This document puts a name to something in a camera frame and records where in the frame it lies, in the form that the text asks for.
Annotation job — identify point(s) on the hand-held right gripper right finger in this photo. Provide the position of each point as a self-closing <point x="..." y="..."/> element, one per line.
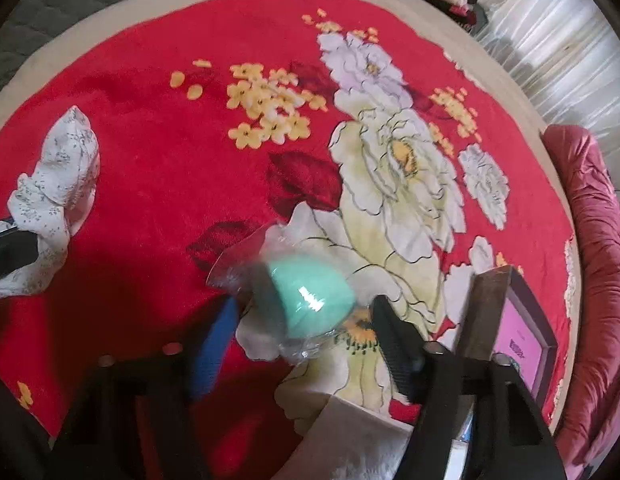
<point x="395" y="350"/>

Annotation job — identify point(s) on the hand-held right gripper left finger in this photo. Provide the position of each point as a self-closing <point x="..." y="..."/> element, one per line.
<point x="215" y="350"/>

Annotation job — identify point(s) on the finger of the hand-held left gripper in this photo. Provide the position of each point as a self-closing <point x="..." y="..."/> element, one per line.
<point x="12" y="257"/>
<point x="0" y="224"/>

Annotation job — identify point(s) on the white floral cloth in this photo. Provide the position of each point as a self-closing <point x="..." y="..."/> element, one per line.
<point x="55" y="175"/>

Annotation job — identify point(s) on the white toilet paper roll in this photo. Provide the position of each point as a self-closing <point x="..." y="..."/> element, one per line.
<point x="360" y="440"/>

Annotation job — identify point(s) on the brown shallow box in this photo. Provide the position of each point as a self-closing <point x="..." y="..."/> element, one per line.
<point x="485" y="310"/>

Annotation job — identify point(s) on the green sponge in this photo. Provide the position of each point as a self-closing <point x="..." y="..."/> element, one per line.
<point x="300" y="300"/>

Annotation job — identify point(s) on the red floral blanket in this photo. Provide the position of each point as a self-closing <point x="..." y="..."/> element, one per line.
<point x="155" y="160"/>

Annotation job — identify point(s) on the pink quilt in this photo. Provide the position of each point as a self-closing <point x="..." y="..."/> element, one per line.
<point x="600" y="260"/>

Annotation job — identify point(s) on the white curtain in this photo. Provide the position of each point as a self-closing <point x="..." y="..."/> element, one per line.
<point x="555" y="35"/>

